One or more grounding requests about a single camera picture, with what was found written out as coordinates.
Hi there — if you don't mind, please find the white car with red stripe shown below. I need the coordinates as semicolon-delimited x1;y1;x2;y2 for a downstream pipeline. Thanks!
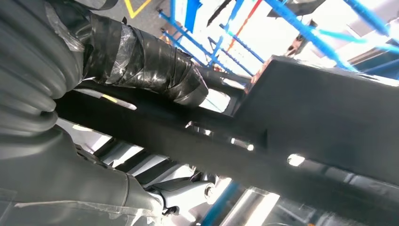
174;0;353;77

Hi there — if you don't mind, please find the blue metal post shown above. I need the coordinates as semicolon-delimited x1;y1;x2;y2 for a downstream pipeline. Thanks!
201;181;240;226

